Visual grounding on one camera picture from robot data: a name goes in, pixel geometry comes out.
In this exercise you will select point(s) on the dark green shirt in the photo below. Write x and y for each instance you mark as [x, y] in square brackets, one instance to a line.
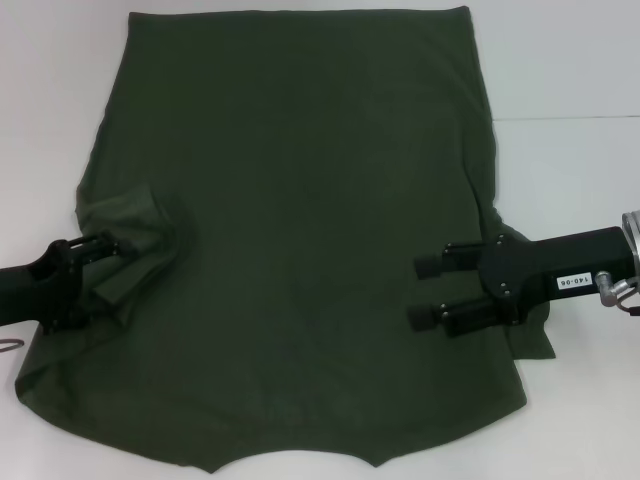
[310, 175]

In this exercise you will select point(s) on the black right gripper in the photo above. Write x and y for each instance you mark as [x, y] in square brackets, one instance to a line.
[545, 270]

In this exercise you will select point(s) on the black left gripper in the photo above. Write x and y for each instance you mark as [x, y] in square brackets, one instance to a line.
[35, 285]

